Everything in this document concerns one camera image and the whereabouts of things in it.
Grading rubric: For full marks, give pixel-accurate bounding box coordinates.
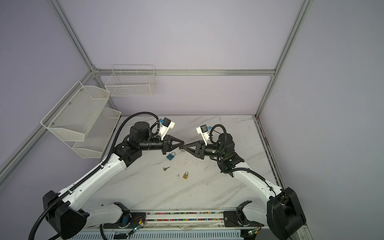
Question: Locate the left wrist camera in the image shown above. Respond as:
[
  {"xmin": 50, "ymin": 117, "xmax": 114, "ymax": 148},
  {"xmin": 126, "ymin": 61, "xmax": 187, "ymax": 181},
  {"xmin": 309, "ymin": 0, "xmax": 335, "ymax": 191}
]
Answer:
[{"xmin": 159, "ymin": 118, "xmax": 175, "ymax": 141}]

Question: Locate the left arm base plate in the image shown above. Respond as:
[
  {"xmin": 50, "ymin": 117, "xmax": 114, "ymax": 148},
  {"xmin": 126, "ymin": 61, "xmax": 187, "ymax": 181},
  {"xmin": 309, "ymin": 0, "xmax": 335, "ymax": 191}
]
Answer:
[{"xmin": 103, "ymin": 212, "xmax": 147, "ymax": 229}]

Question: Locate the white wire basket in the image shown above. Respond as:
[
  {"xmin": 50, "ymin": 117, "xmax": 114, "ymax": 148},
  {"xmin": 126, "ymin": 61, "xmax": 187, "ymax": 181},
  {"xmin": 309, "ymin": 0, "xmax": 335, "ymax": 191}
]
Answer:
[{"xmin": 105, "ymin": 65, "xmax": 157, "ymax": 97}]

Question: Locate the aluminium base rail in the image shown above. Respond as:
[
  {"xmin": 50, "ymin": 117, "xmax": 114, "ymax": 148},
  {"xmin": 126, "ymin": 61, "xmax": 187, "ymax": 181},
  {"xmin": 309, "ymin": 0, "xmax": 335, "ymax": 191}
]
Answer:
[{"xmin": 59, "ymin": 207, "xmax": 308, "ymax": 232}]

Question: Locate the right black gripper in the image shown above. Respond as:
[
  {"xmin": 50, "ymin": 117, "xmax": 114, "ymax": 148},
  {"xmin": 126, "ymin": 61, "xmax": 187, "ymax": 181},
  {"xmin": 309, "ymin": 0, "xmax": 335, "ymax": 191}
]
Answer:
[{"xmin": 183, "ymin": 140, "xmax": 225, "ymax": 162}]

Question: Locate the lower white mesh shelf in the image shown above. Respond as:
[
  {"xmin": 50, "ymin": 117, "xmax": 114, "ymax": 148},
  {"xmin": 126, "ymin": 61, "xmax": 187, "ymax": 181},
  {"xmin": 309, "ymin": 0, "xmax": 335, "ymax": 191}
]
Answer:
[{"xmin": 72, "ymin": 108, "xmax": 121, "ymax": 159}]

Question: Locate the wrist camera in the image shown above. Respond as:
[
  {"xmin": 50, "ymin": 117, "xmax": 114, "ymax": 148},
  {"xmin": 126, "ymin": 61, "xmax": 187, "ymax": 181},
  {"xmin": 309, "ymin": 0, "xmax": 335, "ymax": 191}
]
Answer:
[
  {"xmin": 159, "ymin": 118, "xmax": 175, "ymax": 141},
  {"xmin": 196, "ymin": 125, "xmax": 212, "ymax": 146}
]

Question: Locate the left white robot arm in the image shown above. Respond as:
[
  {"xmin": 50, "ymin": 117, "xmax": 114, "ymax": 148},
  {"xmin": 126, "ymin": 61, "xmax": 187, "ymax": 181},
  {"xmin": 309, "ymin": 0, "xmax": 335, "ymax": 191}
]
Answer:
[{"xmin": 39, "ymin": 118, "xmax": 184, "ymax": 240}]

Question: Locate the upper white mesh shelf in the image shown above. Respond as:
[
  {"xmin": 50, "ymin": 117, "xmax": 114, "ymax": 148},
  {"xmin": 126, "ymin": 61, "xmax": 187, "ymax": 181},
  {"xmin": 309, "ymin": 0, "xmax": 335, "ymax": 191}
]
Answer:
[{"xmin": 41, "ymin": 82, "xmax": 111, "ymax": 142}]

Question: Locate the blue padlock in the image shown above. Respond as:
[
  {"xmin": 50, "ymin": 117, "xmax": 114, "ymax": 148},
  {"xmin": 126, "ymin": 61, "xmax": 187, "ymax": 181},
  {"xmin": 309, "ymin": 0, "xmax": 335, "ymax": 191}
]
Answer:
[{"xmin": 167, "ymin": 152, "xmax": 176, "ymax": 161}]

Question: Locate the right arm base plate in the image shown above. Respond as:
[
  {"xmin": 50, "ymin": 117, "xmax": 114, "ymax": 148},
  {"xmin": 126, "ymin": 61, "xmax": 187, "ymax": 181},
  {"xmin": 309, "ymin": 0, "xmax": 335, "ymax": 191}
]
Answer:
[{"xmin": 223, "ymin": 211, "xmax": 265, "ymax": 227}]

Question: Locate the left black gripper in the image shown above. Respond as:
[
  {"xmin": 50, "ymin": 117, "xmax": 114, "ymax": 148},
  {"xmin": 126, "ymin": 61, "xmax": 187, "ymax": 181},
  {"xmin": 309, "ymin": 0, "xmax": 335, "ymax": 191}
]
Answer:
[{"xmin": 140, "ymin": 134, "xmax": 184, "ymax": 155}]

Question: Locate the left black corrugated cable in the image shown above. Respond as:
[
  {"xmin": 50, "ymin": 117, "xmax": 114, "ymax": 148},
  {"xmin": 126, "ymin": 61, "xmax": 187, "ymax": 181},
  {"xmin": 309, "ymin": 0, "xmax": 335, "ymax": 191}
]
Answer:
[{"xmin": 27, "ymin": 111, "xmax": 161, "ymax": 240}]

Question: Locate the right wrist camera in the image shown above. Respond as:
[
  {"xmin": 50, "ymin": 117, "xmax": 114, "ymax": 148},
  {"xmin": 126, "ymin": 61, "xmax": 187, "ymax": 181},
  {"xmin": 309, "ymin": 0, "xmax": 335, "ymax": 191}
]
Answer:
[{"xmin": 196, "ymin": 125, "xmax": 212, "ymax": 146}]

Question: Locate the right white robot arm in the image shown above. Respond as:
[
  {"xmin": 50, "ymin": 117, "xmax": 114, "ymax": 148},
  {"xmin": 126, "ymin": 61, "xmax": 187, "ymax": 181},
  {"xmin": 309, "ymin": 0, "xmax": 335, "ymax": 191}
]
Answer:
[{"xmin": 182, "ymin": 133, "xmax": 307, "ymax": 240}]

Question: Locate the brass padlock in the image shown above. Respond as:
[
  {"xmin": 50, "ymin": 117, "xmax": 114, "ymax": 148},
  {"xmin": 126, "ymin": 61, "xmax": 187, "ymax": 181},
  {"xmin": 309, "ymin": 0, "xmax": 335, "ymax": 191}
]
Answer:
[{"xmin": 183, "ymin": 172, "xmax": 189, "ymax": 180}]

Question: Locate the white mesh shelf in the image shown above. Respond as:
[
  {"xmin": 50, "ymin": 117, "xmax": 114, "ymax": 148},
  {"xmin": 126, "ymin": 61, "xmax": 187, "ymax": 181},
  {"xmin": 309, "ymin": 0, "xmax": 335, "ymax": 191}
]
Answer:
[
  {"xmin": 72, "ymin": 108, "xmax": 121, "ymax": 159},
  {"xmin": 41, "ymin": 82, "xmax": 111, "ymax": 142}
]

